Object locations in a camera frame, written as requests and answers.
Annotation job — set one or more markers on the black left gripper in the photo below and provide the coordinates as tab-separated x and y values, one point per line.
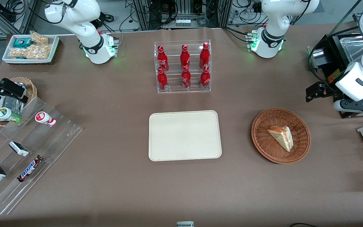
330	90

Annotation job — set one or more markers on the triangular sandwich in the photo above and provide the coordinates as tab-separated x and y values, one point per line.
282	137

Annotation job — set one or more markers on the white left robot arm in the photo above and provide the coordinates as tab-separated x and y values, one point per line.
273	19

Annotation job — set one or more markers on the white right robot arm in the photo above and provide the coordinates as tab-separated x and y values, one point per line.
83	28

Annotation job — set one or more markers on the small tan wicker basket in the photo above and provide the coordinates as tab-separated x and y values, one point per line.
31	90

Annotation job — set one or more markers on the large brown wicker basket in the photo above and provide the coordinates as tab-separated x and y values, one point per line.
263	142

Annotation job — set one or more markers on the cream plastic tray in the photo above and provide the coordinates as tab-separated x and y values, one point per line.
184	135

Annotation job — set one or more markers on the silver foil pack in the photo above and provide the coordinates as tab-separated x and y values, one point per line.
8	103

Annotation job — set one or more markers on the green yogurt drink bottle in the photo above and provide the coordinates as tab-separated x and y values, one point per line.
5	113

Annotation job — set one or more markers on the black food warmer machine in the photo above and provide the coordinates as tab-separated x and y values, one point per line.
332	63

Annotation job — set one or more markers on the teal snack packet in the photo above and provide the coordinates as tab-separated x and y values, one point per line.
22	42

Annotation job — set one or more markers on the red yogurt drink bottle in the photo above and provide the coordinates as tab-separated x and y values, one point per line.
43	117

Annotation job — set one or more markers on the steel food pan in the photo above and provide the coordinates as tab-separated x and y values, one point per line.
351	47

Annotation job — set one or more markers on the small rice cracker pack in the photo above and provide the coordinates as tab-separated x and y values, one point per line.
39	38

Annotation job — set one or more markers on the white rectangular snack bin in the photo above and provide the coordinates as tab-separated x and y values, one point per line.
54	47

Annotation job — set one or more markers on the clear acrylic stepped display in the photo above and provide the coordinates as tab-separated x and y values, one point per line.
55	138

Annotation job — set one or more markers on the Snickers bar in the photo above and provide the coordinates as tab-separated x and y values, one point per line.
29	169

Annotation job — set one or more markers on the red cola bottle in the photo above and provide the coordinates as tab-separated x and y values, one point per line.
186	78
205	78
204	56
162	80
162	60
185	56

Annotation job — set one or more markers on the clear acrylic bottle rack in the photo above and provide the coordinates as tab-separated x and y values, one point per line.
173	63

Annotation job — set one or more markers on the white power strip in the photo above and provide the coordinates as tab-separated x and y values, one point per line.
183	22

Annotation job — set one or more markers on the grey white edge device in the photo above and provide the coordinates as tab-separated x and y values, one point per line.
185	224

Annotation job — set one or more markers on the aluminium frame rack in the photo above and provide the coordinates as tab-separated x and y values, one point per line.
143	14

